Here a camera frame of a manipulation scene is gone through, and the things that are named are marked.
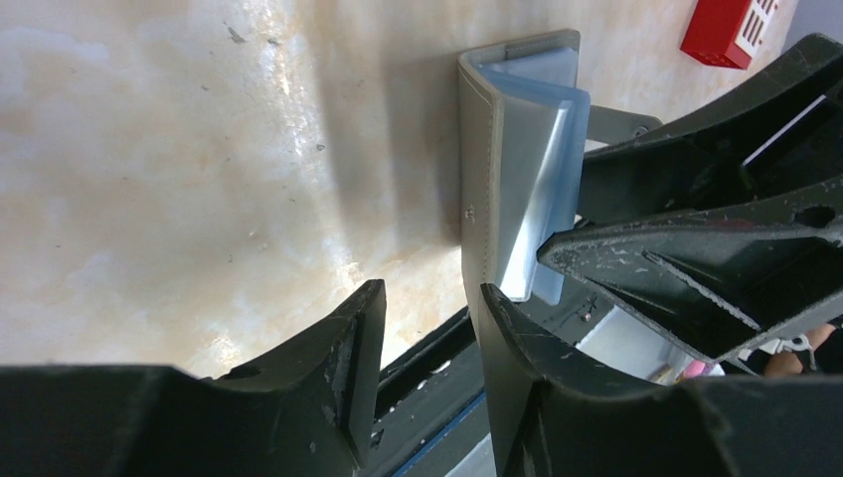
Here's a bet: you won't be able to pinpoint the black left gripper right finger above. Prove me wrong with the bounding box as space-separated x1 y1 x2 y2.
479 284 842 476

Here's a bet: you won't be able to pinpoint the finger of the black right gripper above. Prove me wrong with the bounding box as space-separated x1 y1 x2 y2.
578 34 842 224
538 191 842 362

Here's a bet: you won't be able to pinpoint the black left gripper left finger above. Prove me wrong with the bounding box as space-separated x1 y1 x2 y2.
1 279 387 476

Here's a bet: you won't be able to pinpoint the grey card holder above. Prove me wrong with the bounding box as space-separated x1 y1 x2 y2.
456 29 663 462

